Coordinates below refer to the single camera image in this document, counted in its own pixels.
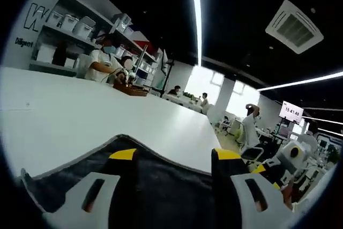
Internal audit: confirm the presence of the grey towel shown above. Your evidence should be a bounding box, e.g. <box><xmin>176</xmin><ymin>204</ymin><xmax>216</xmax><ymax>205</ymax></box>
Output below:
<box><xmin>20</xmin><ymin>134</ymin><xmax>215</xmax><ymax>229</ymax></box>

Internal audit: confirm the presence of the person's right hand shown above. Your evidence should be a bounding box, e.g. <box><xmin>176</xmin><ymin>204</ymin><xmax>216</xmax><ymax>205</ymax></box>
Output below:
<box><xmin>281</xmin><ymin>178</ymin><xmax>296</xmax><ymax>211</ymax></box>

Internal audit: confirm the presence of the black office chair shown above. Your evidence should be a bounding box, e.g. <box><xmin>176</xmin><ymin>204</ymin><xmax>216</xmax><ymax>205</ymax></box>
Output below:
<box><xmin>240</xmin><ymin>143</ymin><xmax>271</xmax><ymax>165</ymax></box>

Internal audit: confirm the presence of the clock screen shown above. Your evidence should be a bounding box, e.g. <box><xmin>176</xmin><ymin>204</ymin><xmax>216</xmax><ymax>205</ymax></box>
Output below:
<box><xmin>280</xmin><ymin>100</ymin><xmax>305</xmax><ymax>125</ymax></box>

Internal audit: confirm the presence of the wooden tray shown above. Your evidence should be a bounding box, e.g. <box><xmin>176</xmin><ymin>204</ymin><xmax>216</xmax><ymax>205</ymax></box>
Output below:
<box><xmin>112</xmin><ymin>83</ymin><xmax>148</xmax><ymax>98</ymax></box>

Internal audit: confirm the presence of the black tripod stand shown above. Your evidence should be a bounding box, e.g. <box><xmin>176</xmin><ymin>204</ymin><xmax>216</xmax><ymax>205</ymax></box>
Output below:
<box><xmin>151</xmin><ymin>60</ymin><xmax>175</xmax><ymax>98</ymax></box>

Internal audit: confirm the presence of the ceiling air vent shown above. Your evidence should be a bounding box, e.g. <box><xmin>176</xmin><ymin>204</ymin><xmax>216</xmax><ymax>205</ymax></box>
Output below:
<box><xmin>265</xmin><ymin>0</ymin><xmax>325</xmax><ymax>55</ymax></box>

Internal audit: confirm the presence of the grey metal shelf unit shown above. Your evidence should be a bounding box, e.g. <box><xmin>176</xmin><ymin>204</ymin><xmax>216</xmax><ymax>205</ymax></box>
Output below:
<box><xmin>29</xmin><ymin>0</ymin><xmax>118</xmax><ymax>76</ymax></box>
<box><xmin>107</xmin><ymin>13</ymin><xmax>168</xmax><ymax>93</ymax></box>

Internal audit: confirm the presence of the group of white shelf bins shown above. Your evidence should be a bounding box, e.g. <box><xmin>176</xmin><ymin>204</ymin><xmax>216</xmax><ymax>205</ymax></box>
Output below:
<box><xmin>115</xmin><ymin>43</ymin><xmax>159</xmax><ymax>79</ymax></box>

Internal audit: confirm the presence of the black bag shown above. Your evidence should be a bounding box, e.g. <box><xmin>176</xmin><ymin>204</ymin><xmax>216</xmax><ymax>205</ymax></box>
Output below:
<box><xmin>53</xmin><ymin>42</ymin><xmax>68</xmax><ymax>66</ymax></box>

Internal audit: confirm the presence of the white carton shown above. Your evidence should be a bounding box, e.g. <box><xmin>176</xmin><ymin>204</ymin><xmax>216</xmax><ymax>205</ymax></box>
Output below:
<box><xmin>35</xmin><ymin>45</ymin><xmax>56</xmax><ymax>63</ymax></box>

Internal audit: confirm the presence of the long ceiling light strip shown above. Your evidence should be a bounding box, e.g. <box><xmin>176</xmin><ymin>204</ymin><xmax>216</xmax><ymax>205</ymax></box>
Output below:
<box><xmin>189</xmin><ymin>0</ymin><xmax>204</xmax><ymax>67</ymax></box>

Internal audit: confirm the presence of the tall white storage box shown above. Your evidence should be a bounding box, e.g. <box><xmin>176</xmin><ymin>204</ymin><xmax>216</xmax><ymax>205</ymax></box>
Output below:
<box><xmin>73</xmin><ymin>16</ymin><xmax>96</xmax><ymax>40</ymax></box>

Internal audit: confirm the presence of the grey storage bin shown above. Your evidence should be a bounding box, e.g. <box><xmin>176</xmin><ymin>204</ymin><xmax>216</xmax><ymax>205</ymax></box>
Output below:
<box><xmin>111</xmin><ymin>12</ymin><xmax>133</xmax><ymax>31</ymax></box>

